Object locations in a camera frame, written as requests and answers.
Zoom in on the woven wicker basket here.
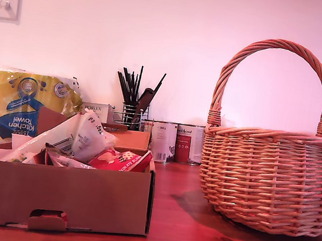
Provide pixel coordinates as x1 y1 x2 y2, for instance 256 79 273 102
191 31 322 241

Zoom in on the white Porlex box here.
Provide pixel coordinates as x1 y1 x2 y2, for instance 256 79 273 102
80 100 115 126

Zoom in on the red Maltesers bunnies bag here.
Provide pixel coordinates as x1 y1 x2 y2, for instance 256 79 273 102
87 142 155 177

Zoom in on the wire utensil holder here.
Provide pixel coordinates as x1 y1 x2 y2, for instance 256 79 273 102
109 99 151 133

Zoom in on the thin black stick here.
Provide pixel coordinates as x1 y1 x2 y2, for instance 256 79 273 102
118 67 137 105
151 71 167 98
113 71 132 105
134 65 144 106

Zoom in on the red label tin can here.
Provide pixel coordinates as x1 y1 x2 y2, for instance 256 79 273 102
172 123 207 167

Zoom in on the brown cardboard box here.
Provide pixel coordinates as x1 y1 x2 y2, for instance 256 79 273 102
0 101 164 241

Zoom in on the white egg bag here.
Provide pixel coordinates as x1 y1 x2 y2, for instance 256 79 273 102
6 99 121 176

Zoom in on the white label tin can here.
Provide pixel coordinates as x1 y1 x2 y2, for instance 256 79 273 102
147 120 179 165

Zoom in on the silver tin can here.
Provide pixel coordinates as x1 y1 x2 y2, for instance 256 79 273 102
141 118 154 134

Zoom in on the yellow kitchen towel pack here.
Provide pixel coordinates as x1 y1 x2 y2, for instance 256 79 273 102
0 65 87 154

